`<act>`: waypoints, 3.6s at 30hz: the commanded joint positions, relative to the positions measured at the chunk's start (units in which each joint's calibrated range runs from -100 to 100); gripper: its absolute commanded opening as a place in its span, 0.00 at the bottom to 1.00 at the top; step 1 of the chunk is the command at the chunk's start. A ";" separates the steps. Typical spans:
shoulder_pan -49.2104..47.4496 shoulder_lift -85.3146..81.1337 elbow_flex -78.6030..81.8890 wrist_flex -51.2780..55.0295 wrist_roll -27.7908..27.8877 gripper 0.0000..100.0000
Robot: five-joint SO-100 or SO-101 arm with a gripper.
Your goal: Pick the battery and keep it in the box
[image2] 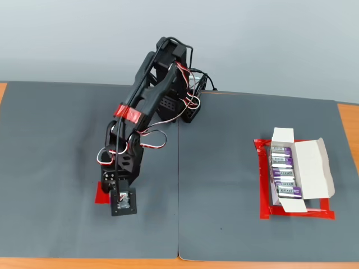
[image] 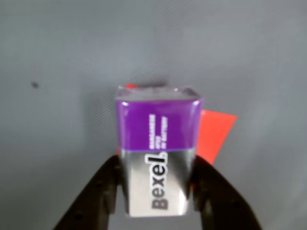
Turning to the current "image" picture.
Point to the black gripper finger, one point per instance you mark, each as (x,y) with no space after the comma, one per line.
(91,198)
(223,206)

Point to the purple silver Bexel battery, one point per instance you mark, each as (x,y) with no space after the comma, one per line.
(156,124)

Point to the grey foam mat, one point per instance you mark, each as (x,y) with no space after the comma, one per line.
(60,119)

